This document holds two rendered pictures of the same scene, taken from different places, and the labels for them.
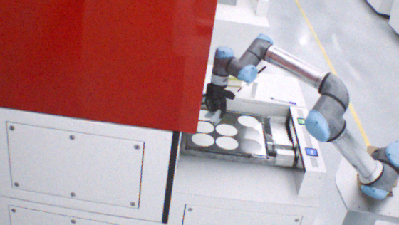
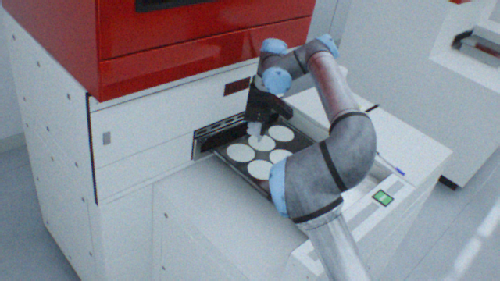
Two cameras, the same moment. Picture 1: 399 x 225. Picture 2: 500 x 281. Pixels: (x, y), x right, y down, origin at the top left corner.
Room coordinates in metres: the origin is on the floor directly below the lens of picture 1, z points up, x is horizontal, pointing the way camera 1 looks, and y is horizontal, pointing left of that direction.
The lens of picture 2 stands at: (1.06, -0.82, 1.79)
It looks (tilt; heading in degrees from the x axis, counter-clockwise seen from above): 36 degrees down; 43
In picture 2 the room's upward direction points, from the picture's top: 11 degrees clockwise
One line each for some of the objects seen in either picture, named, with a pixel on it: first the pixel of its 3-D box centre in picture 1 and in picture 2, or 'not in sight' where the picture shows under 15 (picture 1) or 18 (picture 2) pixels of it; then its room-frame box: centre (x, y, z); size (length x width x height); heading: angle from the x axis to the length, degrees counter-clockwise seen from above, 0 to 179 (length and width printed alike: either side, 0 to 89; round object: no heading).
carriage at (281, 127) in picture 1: (280, 141); (341, 207); (2.04, -0.41, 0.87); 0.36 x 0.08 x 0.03; 3
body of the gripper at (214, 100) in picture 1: (215, 95); (260, 102); (1.92, -0.07, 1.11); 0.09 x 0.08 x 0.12; 134
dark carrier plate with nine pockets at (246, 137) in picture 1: (226, 130); (283, 158); (2.01, -0.15, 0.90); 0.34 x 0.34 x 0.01; 3
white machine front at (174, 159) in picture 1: (178, 122); (204, 114); (1.81, 0.07, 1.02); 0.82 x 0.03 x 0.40; 3
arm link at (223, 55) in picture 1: (223, 61); (272, 58); (1.92, -0.08, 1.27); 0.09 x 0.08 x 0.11; 52
